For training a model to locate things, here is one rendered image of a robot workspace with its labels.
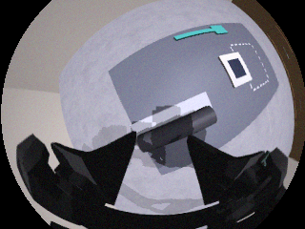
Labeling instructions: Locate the turquoise flat trowel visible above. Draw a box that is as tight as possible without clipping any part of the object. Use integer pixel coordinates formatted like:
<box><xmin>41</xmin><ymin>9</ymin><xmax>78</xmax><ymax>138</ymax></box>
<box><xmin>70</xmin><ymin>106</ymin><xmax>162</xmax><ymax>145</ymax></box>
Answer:
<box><xmin>174</xmin><ymin>26</ymin><xmax>228</xmax><ymax>41</ymax></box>

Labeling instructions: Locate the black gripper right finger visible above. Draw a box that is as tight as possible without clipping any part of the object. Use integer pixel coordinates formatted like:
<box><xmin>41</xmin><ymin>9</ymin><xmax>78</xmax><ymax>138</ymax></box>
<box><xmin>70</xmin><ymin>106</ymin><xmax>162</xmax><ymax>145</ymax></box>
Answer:
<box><xmin>187</xmin><ymin>135</ymin><xmax>266</xmax><ymax>206</ymax></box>

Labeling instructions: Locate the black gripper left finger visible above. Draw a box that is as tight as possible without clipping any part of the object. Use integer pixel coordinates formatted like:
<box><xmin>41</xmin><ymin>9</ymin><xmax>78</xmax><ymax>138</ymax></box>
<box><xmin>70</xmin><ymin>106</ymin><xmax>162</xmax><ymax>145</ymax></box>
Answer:
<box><xmin>51</xmin><ymin>131</ymin><xmax>137</xmax><ymax>206</ymax></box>

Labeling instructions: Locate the beige square tile with dark square centre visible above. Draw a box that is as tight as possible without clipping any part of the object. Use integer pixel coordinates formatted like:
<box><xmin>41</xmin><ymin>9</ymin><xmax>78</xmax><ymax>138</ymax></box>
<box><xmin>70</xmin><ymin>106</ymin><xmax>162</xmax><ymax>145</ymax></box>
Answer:
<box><xmin>218</xmin><ymin>52</ymin><xmax>252</xmax><ymax>88</ymax></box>

